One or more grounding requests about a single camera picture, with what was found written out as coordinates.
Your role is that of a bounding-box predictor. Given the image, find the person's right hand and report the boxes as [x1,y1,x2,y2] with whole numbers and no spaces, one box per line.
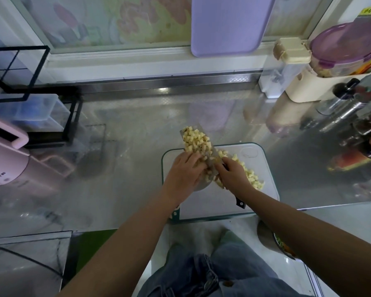
[214,156,256,197]

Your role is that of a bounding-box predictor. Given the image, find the cream plastic canister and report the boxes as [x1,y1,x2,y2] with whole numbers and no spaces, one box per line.
[286,65,369,103]

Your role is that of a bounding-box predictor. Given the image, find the metal bowl with scraps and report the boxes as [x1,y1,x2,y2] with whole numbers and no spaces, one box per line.
[256,219,301,262]

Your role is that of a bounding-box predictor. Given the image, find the green mat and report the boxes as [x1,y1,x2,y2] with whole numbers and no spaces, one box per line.
[74,230,118,276]

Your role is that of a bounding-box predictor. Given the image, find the pile of diced potato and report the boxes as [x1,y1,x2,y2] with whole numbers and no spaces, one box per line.
[179,126,265,191]

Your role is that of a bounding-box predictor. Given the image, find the clear plastic storage box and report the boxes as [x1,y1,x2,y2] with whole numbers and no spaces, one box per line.
[0,94,70,134]

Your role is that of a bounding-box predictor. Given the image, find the person's right forearm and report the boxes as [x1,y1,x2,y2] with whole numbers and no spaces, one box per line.
[244,185,371,297]

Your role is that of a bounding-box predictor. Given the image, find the clear container cream lid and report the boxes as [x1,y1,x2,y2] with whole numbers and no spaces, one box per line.
[258,37,312,99]

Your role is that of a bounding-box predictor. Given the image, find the person's left forearm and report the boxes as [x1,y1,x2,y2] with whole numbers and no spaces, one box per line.
[59,196,180,297]

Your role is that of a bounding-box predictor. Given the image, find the person's left hand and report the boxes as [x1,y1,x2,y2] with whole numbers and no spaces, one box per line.
[161,150,209,205]

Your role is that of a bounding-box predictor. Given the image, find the steel cleaver knife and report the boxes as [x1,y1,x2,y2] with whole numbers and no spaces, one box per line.
[181,130,247,210]

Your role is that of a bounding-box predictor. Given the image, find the glass jar red lid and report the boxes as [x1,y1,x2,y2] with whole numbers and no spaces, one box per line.
[349,108,371,139]

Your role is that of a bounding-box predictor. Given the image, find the white cutting board green rim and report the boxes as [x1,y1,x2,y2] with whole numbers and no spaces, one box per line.
[161,142,281,222]

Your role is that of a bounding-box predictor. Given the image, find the white bowl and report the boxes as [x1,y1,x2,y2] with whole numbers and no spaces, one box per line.
[192,164,220,192]

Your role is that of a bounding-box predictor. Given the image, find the steel bin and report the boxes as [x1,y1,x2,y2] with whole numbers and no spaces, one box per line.
[0,231,74,297]

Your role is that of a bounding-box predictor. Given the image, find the purple lid food container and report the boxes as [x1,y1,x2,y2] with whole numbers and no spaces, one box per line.
[309,20,371,78]

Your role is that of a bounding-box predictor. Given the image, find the purple plastic cutting board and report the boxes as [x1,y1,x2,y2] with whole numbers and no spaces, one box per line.
[190,0,278,57]

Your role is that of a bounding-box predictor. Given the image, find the glass bottle black cap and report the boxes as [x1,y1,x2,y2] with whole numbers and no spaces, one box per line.
[317,78,362,116]

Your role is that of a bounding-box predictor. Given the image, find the pink kettle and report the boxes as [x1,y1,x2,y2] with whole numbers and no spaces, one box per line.
[0,111,76,196]

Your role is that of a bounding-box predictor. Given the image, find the person's blue jeans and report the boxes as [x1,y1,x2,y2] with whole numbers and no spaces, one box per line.
[136,231,316,297]

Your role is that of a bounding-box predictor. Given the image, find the black metal rack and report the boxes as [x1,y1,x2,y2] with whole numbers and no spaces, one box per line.
[0,45,84,149]

